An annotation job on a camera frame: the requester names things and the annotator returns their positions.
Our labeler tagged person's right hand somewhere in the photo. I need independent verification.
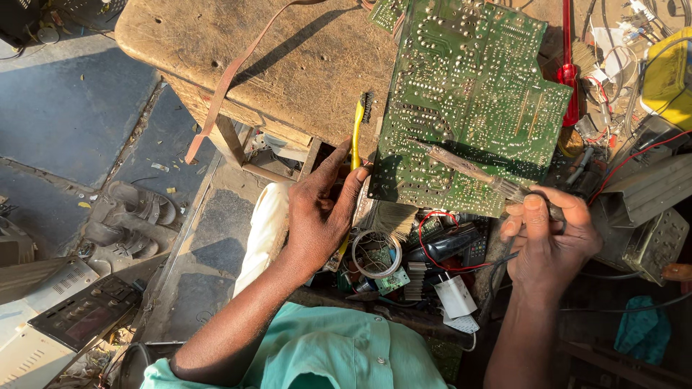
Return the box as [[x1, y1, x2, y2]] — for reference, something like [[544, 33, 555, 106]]
[[500, 186, 604, 296]]

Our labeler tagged person's left hand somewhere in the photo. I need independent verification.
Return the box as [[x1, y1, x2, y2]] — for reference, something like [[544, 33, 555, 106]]
[[283, 138, 374, 274]]

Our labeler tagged yellow toothbrush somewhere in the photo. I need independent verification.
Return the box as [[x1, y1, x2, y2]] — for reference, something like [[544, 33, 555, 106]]
[[337, 91, 375, 257]]

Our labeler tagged soldering iron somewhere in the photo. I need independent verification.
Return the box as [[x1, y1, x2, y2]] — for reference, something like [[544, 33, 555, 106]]
[[413, 139, 567, 223]]

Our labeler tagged large green circuit board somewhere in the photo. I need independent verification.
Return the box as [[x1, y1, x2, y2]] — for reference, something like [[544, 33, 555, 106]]
[[367, 0, 574, 218]]

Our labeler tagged white cloth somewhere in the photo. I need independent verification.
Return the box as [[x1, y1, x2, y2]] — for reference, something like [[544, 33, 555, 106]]
[[233, 180, 296, 299]]

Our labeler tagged black remote control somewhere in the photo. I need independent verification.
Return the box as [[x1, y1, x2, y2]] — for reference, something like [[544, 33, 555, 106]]
[[464, 215, 492, 267]]

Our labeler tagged straw bristle brush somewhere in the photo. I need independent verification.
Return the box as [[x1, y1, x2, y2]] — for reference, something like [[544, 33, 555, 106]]
[[372, 201, 418, 242]]

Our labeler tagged small green circuit board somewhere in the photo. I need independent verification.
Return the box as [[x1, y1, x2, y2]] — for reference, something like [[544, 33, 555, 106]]
[[375, 266, 411, 296]]

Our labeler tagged perforated metal box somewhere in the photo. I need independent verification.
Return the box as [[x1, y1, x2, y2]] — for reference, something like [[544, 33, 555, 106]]
[[621, 207, 691, 287]]

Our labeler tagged white plug adapter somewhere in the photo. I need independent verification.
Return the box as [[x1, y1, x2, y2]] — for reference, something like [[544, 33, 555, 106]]
[[434, 274, 479, 320]]

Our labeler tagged grey metal casing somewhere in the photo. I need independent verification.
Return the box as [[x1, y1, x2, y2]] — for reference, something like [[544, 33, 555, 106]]
[[589, 153, 692, 229]]

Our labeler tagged finned metal heat sink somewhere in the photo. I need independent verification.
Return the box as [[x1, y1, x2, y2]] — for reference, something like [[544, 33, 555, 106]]
[[403, 261, 429, 301]]

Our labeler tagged teal cloth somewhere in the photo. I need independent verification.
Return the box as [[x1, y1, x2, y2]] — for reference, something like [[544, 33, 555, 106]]
[[613, 295, 672, 366]]

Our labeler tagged person's teal shirt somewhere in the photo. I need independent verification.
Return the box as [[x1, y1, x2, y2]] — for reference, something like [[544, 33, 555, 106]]
[[141, 301, 451, 389]]

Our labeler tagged worn wooden stool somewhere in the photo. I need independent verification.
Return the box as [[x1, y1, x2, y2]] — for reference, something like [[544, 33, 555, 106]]
[[114, 0, 403, 184]]

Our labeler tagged red screwdriver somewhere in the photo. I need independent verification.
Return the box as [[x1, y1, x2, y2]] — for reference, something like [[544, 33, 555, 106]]
[[556, 0, 581, 128]]

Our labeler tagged brown sandal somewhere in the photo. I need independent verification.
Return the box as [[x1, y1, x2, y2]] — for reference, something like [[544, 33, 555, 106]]
[[105, 180, 177, 226], [83, 218, 161, 258]]

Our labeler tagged small bristle paintbrush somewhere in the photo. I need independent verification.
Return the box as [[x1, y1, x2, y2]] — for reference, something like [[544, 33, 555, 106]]
[[570, 39, 600, 77]]

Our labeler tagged yellow meter box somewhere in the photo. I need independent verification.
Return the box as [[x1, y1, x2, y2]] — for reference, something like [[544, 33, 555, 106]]
[[640, 26, 692, 131]]

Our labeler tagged green circuit board piece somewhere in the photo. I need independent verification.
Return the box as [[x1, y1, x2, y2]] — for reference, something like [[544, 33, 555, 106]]
[[367, 0, 407, 34]]

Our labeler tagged black device front panel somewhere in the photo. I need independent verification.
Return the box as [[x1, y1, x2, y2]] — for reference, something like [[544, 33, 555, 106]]
[[27, 275, 145, 353]]

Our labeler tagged white vented metal casing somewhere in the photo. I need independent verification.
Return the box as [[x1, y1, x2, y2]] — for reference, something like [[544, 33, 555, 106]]
[[0, 256, 102, 389]]

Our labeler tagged black soldering iron cable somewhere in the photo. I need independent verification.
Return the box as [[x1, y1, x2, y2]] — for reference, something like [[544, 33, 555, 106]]
[[479, 219, 568, 325]]

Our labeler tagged coil of solder wire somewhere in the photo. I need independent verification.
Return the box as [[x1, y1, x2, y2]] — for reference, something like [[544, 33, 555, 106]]
[[351, 229, 403, 280]]

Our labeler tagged black tool handle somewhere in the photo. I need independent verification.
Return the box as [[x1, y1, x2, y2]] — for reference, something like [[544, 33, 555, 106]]
[[405, 226, 481, 264]]

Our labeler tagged red wire loop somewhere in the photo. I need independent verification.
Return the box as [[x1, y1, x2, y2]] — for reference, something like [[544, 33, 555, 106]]
[[417, 210, 493, 273]]

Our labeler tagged long red wire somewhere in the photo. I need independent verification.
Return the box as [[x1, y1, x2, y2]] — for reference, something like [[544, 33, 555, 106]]
[[588, 129, 692, 207]]

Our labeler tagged brown ribbon strap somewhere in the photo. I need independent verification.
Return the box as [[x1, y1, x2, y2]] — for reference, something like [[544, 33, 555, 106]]
[[184, 0, 328, 165]]

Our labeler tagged heap of wires and parts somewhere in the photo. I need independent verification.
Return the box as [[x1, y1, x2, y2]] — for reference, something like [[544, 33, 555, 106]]
[[580, 0, 692, 163]]

